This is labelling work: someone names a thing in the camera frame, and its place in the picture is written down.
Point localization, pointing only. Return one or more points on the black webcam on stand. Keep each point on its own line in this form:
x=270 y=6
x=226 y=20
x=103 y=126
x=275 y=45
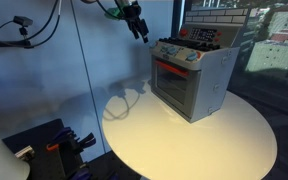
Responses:
x=23 y=21

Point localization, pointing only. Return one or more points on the grey toy stove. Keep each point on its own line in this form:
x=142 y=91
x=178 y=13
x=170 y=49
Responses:
x=210 y=76

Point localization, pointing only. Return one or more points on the white rounded plastic housing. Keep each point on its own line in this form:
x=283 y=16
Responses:
x=0 y=156

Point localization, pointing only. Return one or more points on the black stove burner grate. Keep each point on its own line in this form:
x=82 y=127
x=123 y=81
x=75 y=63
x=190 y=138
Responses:
x=190 y=44

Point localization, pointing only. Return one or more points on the black stove button panel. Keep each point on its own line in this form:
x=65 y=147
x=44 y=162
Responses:
x=203 y=34

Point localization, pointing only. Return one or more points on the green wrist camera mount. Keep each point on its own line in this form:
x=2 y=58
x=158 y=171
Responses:
x=114 y=14

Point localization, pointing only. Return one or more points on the grey oven door with window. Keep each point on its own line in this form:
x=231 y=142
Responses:
x=174 y=90

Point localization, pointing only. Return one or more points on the red knob on back panel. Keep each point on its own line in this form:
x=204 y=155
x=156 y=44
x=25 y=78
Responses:
x=183 y=32

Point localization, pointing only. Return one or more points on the black camera stand bar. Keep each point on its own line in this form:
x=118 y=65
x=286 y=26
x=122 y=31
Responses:
x=4 y=43

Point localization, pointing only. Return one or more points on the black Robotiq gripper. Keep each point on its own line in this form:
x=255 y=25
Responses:
x=130 y=11

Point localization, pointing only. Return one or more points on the silver metal bracket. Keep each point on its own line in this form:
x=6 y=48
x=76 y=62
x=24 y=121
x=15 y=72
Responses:
x=24 y=153

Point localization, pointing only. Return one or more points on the black equipment cart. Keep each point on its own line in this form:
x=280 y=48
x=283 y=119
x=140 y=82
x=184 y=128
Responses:
x=40 y=163

